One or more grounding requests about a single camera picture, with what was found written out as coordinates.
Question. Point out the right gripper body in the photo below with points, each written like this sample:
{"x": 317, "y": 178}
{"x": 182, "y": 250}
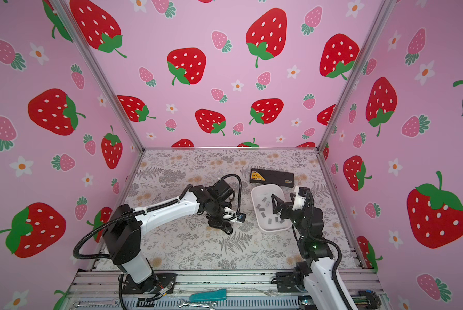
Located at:
{"x": 296, "y": 217}

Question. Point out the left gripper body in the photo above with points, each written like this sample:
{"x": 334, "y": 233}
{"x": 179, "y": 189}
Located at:
{"x": 218, "y": 219}

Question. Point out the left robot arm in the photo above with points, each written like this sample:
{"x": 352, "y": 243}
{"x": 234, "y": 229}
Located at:
{"x": 123, "y": 232}

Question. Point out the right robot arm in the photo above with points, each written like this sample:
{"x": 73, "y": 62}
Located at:
{"x": 318, "y": 273}

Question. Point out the black staple box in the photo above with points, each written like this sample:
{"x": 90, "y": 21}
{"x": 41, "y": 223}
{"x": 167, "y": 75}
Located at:
{"x": 265, "y": 177}

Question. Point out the white plastic tray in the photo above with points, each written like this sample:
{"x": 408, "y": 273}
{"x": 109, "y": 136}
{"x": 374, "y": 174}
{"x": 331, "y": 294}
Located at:
{"x": 267, "y": 221}

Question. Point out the silver wrench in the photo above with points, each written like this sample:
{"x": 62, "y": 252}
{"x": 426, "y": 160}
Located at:
{"x": 187, "y": 303}

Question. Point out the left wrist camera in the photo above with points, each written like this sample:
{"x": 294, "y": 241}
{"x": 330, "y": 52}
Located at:
{"x": 240, "y": 217}

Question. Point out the teal handled tool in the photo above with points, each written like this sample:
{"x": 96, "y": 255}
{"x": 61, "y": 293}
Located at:
{"x": 209, "y": 296}

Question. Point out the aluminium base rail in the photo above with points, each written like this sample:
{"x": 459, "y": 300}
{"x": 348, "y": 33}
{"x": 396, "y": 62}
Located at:
{"x": 245, "y": 289}

